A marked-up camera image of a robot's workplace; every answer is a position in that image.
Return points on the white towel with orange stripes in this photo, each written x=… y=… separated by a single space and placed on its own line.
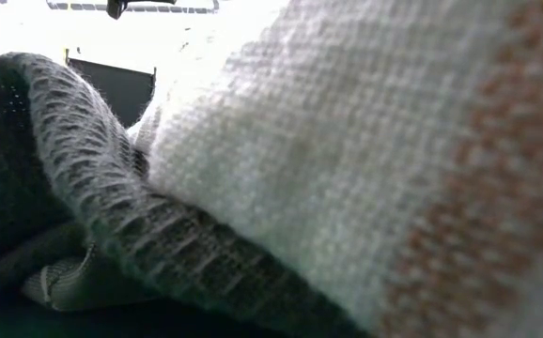
x=299 y=141

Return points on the black upright panel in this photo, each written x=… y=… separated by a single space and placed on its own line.
x=112 y=89

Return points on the dark grey waffle towel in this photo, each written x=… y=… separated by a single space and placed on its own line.
x=112 y=188

